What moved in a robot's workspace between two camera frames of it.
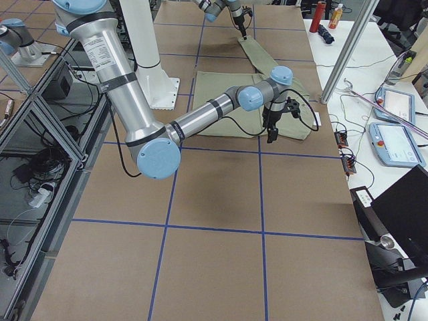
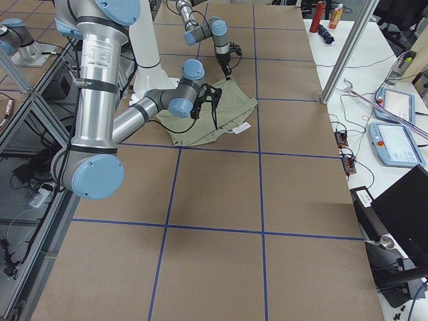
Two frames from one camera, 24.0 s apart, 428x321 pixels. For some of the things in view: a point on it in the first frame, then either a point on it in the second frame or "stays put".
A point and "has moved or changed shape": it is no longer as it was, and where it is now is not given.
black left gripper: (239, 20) → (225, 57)
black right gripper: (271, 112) → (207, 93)
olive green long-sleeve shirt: (250, 123) has moved or changed shape
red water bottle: (317, 16) stays put
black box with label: (371, 225) stays put
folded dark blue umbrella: (326, 35) stays put
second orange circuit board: (348, 165) stays put
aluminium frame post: (350, 50) stays put
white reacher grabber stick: (387, 110) stays put
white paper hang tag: (317, 119) → (241, 128)
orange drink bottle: (337, 15) stays put
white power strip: (39, 198) stays put
